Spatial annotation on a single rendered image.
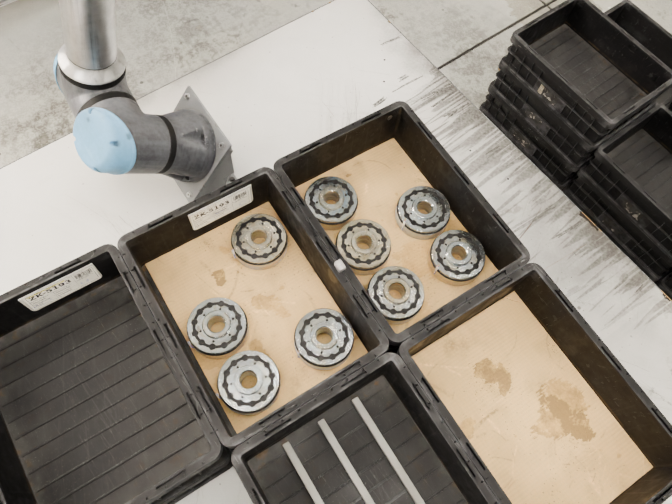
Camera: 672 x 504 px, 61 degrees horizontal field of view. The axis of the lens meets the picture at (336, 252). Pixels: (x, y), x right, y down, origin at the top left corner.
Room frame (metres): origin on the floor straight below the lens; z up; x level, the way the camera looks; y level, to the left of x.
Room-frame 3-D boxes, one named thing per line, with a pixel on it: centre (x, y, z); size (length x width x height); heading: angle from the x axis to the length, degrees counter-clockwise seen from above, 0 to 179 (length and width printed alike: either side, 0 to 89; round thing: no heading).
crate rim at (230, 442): (0.31, 0.13, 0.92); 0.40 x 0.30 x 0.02; 40
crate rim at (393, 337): (0.50, -0.10, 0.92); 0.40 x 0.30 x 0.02; 40
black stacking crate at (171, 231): (0.31, 0.13, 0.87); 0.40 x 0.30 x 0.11; 40
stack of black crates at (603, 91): (1.29, -0.66, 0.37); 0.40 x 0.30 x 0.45; 44
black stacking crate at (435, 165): (0.50, -0.10, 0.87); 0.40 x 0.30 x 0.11; 40
